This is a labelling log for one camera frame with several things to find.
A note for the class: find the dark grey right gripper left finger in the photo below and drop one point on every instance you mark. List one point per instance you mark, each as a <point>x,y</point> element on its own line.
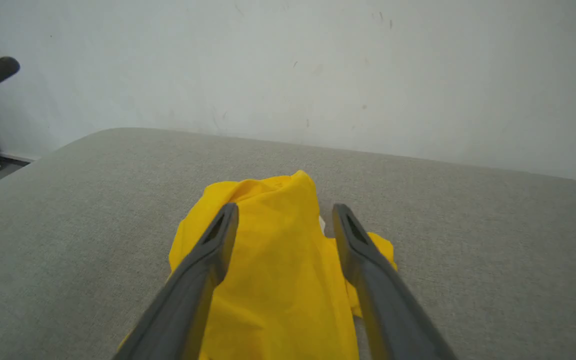
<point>193,295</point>

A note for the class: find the grey fabric sofa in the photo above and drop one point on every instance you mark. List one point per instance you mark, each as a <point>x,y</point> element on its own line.
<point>488,250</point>

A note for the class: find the yellow t-shirt with print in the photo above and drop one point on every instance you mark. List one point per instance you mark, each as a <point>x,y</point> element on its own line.
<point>280,250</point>

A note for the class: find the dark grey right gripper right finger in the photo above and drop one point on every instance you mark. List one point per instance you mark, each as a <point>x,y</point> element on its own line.
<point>388,305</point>

